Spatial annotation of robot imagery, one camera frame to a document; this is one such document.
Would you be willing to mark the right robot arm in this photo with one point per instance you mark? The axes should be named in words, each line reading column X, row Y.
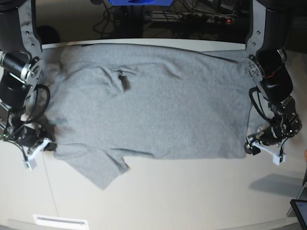
column 21, row 60

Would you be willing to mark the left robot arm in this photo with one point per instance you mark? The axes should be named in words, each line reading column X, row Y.
column 270, row 23

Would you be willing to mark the black power strip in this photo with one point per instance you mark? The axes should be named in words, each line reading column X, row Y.
column 208, row 18

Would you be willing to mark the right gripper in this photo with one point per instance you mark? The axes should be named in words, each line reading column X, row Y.
column 32, row 137

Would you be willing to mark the grey T-shirt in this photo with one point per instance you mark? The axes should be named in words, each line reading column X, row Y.
column 113, row 101

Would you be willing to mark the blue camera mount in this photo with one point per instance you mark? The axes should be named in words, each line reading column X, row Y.
column 141, row 2

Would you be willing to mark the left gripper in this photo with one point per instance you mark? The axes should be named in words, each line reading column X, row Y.
column 267, row 137

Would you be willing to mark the white table label strip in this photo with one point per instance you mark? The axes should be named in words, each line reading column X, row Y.
column 61, row 223

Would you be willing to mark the black tablet device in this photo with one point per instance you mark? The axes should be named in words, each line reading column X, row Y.
column 300, row 209

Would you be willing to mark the orange object at edge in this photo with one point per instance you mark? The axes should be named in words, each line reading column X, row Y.
column 305, row 154

